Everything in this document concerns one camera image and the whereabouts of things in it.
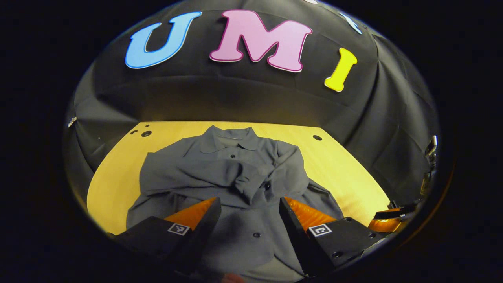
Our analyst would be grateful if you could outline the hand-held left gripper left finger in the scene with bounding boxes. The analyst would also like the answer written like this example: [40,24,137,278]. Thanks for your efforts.
[106,197,222,276]

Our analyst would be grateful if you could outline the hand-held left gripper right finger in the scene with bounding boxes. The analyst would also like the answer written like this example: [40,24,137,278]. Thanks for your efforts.
[279,197,389,277]

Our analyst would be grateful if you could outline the grey button-up shirt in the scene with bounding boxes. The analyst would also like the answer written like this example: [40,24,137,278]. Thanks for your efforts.
[126,125,345,283]

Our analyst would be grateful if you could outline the grey metal stand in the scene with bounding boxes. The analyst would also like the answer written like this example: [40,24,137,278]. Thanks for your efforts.
[420,135,438,196]

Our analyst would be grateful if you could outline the black backdrop cloth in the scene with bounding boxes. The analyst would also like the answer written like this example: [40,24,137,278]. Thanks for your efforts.
[63,0,440,205]

